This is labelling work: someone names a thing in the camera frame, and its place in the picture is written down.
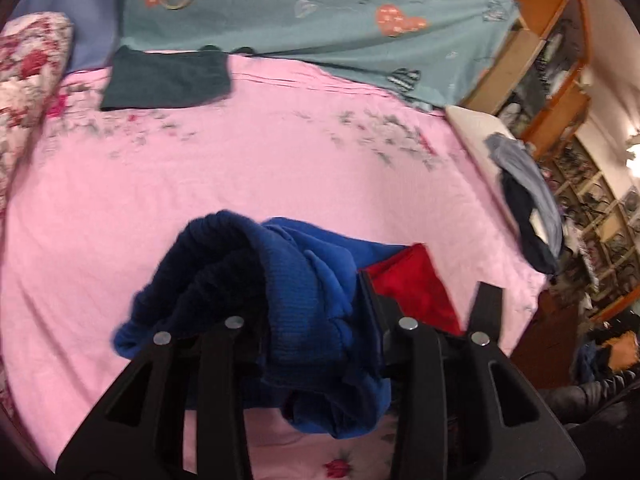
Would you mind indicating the green heart print quilt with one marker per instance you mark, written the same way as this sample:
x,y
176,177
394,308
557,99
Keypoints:
x,y
325,10

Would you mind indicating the display cabinet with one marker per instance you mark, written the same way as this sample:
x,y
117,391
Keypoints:
x,y
600,220

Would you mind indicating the blue plaid sheet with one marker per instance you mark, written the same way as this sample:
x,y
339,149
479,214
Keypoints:
x,y
80,5

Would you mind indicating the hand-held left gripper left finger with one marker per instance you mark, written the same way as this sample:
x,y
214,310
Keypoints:
x,y
220,360

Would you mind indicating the white pillow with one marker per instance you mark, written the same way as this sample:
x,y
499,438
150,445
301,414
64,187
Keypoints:
x,y
470,125

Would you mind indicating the blue knit garment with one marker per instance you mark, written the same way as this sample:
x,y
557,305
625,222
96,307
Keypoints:
x,y
300,280

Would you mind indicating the floral pillow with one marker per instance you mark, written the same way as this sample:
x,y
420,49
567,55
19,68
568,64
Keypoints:
x,y
25,70

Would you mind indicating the person's right hand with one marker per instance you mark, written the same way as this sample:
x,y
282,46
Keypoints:
x,y
622,352

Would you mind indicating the navy garment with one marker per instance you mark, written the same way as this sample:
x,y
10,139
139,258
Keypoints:
x,y
525,225

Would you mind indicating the person's right forearm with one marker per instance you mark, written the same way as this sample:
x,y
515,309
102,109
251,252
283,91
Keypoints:
x,y
590,395

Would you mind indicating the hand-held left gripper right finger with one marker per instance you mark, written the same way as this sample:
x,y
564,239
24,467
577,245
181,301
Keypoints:
x,y
415,360

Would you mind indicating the wall lamp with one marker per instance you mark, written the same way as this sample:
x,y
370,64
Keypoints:
x,y
634,152

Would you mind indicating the pink floral bedsheet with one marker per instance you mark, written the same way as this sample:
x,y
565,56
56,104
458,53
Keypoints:
x,y
250,160

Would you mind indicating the grey garment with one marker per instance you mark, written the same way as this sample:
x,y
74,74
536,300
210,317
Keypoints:
x,y
525,165

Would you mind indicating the dark green folded cloth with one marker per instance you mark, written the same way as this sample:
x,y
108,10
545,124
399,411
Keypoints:
x,y
165,80

